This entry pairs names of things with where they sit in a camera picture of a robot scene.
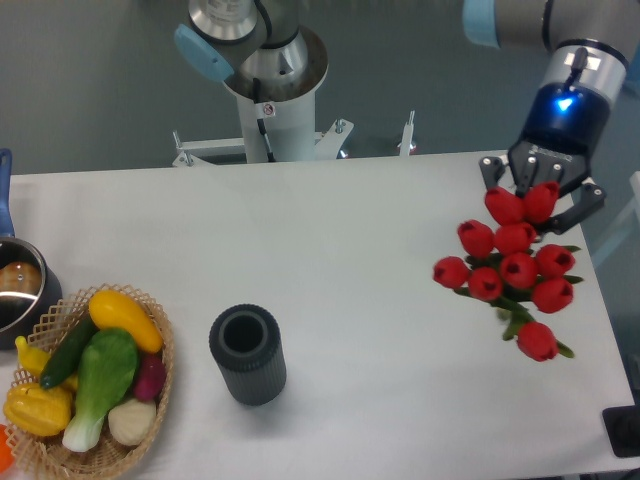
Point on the green bok choy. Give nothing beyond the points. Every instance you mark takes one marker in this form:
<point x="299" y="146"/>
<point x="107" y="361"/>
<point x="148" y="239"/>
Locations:
<point x="106" y="371"/>

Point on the blue handled saucepan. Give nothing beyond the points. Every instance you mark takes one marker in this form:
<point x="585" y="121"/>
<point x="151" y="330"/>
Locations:
<point x="28" y="285"/>

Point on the purple radish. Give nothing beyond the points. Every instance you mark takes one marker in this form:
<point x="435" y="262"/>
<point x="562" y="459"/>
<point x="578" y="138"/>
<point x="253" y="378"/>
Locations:
<point x="150" y="378"/>

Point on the small yellow banana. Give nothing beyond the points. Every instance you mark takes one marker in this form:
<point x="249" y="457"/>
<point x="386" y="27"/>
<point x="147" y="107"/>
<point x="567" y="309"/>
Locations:
<point x="35" y="361"/>

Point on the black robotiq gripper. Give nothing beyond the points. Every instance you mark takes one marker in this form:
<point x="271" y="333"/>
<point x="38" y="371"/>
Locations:
<point x="556" y="143"/>

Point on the dark grey ribbed vase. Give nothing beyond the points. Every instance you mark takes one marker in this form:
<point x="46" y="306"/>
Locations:
<point x="246" y="344"/>

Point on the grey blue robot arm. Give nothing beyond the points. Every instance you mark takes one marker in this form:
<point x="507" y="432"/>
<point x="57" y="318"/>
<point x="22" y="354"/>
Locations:
<point x="593" y="44"/>

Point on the yellow bell pepper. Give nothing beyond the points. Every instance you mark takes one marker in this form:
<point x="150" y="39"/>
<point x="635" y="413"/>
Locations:
<point x="37" y="411"/>

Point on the white frame at right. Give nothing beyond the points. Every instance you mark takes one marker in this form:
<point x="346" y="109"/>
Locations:
<point x="620" y="228"/>

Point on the red tulip bouquet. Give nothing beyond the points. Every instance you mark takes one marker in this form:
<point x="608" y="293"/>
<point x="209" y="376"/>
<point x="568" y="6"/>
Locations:
<point x="504" y="270"/>

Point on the black device at edge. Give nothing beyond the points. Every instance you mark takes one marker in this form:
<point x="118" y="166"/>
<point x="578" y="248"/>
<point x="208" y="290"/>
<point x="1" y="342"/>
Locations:
<point x="622" y="427"/>

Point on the green cucumber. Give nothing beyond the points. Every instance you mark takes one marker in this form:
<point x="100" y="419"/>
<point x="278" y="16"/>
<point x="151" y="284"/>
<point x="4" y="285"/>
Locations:
<point x="64" y="362"/>

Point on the white garlic bulb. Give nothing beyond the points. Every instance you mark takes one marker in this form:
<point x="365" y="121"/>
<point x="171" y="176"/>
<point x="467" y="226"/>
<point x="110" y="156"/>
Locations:
<point x="131" y="421"/>

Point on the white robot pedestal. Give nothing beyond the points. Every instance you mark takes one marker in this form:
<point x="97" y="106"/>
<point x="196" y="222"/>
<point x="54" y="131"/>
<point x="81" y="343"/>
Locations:
<point x="275" y="92"/>

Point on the orange fruit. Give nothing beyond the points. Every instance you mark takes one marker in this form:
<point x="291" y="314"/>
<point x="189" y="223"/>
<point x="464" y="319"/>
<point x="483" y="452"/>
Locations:
<point x="6" y="456"/>

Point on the yellow squash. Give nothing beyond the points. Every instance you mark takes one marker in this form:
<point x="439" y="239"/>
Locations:
<point x="112" y="309"/>

